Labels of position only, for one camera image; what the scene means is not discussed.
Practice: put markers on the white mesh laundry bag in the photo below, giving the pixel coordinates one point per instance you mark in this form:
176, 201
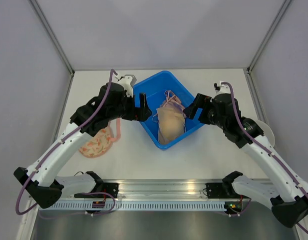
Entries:
267, 131

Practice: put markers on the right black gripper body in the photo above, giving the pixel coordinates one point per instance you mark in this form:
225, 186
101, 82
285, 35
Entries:
218, 120

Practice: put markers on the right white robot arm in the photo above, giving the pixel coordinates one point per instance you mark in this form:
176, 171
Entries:
288, 200

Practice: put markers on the white slotted cable duct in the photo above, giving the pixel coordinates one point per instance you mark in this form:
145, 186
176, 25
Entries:
88, 205

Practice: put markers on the floral mesh laundry bag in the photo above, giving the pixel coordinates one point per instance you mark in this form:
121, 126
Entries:
101, 142

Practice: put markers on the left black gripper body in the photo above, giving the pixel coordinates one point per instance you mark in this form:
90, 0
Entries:
126, 110

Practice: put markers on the beige bra in bin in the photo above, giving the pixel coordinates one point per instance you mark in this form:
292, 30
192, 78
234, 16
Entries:
170, 118

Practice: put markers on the aluminium mounting rail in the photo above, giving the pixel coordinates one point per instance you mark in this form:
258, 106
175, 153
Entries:
163, 189

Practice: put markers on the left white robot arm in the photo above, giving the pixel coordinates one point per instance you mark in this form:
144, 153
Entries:
41, 179

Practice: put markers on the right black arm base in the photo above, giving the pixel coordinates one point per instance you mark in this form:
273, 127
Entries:
220, 190

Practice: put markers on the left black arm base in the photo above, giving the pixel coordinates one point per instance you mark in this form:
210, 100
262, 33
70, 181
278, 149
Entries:
111, 188

